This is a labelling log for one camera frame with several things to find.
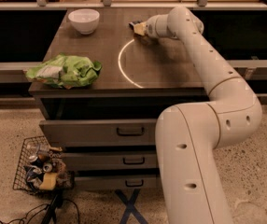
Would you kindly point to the grey drawer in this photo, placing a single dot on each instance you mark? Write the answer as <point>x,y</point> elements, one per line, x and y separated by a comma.
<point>99,132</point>
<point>118,182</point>
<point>110,161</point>

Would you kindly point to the middle grey drawer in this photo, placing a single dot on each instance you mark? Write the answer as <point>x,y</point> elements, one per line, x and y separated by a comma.
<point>110,161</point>

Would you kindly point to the grey drawer cabinet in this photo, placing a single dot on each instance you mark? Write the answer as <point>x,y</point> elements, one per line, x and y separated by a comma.
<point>138,80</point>

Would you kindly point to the clear plastic bottle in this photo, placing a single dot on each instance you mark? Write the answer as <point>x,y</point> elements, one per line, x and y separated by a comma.
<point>38,149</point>

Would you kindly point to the blue tape cross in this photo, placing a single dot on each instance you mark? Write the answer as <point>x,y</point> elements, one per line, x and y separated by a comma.
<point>130,208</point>

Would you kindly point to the yellow sponge in basket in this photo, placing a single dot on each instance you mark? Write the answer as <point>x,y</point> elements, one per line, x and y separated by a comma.
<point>49,181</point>

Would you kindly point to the bottom grey drawer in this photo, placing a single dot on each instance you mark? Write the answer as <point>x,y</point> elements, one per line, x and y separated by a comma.
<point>118,182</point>

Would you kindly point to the crushed can in basket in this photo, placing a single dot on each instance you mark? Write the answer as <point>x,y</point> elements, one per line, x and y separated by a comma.
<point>47,167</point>

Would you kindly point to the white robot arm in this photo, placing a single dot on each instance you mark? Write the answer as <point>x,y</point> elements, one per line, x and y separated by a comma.
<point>186,134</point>

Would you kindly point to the white ceramic bowl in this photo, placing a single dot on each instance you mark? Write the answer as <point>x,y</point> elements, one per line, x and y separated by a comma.
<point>84,20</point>

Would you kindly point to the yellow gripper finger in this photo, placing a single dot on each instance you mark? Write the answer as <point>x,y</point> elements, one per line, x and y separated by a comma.
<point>140,28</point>

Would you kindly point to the black wire basket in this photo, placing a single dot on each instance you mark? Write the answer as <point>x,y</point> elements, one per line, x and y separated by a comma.
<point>29,174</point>

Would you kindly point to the top grey drawer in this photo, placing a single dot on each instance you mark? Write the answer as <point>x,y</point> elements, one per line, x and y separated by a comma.
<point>99,132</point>

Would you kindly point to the green rice chip bag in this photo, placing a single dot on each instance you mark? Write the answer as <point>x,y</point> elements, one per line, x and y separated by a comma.
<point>66,71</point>

